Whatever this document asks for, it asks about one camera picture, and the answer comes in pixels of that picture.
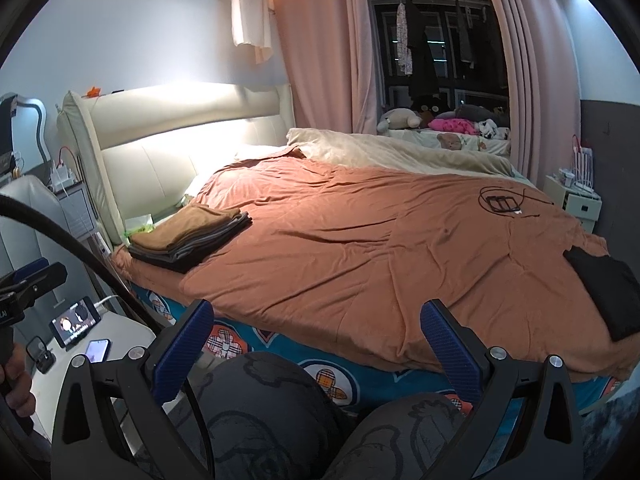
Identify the dark brown plush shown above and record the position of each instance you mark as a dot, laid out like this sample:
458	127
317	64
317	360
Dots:
432	107

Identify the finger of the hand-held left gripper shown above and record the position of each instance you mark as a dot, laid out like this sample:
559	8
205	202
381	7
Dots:
42	274

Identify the small black square case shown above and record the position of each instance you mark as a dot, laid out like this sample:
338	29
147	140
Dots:
39	356

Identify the white hanging garment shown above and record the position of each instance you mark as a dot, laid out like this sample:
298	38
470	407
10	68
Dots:
247	15

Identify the phone on stand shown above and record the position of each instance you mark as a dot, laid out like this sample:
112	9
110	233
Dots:
75	322

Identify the cream padded headboard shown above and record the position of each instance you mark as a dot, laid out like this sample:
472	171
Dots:
175	130

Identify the black rectangular frame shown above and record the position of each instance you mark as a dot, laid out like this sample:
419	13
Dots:
502	204

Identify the black and white cloth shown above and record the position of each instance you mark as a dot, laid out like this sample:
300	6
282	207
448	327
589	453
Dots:
492	130

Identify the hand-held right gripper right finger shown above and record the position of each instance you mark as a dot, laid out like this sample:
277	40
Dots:
450	355

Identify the grey plush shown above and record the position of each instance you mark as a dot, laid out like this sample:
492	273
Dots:
475	111

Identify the green tissue pack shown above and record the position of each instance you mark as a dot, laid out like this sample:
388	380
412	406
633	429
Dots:
142	225

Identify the black smartphone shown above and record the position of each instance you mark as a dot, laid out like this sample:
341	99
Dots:
97	350

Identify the white desk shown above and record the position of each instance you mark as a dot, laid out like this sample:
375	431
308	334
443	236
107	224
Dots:
125	332

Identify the orange blanket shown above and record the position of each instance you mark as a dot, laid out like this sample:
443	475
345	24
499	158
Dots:
375	240

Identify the person's left hand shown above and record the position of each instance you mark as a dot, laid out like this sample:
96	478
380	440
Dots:
17	395

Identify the pink cloth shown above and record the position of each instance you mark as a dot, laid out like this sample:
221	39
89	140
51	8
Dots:
452	125

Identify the white nightstand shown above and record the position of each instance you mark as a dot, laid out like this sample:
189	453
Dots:
580	207

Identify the black hanging coat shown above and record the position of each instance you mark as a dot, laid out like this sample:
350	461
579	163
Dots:
425	60

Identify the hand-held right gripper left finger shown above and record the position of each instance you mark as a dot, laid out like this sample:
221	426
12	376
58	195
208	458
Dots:
182	345

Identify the pink curtain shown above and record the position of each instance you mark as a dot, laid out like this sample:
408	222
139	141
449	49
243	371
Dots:
540	60
320	50

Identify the person's patterned grey pants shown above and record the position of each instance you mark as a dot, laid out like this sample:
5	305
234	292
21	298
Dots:
270	420

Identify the teal patterned bed sheet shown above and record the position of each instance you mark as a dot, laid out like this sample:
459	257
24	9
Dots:
280	340

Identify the black garment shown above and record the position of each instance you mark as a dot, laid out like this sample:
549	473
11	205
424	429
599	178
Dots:
607	290

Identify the cream blanket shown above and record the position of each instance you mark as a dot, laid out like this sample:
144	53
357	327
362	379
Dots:
380	150

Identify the white bear plush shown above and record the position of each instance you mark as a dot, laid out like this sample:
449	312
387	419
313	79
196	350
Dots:
400	119

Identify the bear printed bedding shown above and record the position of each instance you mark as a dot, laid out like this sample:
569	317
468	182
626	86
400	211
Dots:
425	141

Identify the grey folded clothes stack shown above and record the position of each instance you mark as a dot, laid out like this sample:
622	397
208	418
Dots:
210	247

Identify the patterned hanging garment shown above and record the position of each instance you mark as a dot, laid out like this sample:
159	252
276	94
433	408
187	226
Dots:
402	40

